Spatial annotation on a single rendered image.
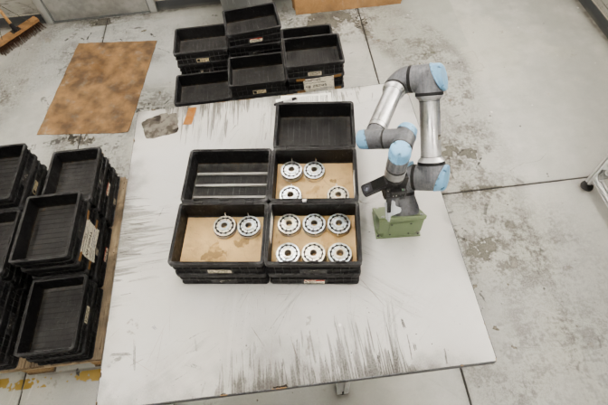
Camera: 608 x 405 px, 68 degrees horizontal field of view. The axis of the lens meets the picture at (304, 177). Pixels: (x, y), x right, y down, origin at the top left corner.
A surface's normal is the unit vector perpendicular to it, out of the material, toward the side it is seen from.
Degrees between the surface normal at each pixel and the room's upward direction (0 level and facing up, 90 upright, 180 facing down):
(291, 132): 0
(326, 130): 0
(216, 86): 0
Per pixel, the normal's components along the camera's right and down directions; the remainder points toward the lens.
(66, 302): -0.05, -0.56
